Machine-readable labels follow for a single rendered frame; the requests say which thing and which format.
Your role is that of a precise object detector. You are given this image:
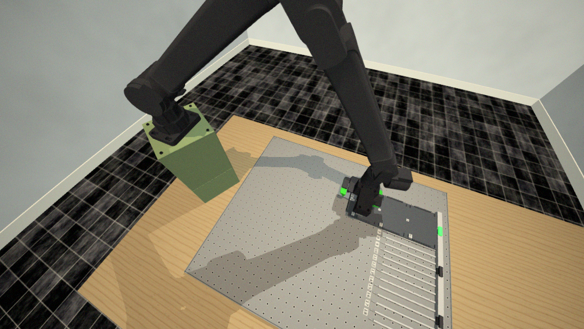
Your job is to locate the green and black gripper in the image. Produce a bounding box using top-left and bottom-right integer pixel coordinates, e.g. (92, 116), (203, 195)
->
(340, 176), (383, 208)

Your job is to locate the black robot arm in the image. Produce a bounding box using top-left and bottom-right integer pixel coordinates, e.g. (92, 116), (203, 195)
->
(124, 0), (413, 217)

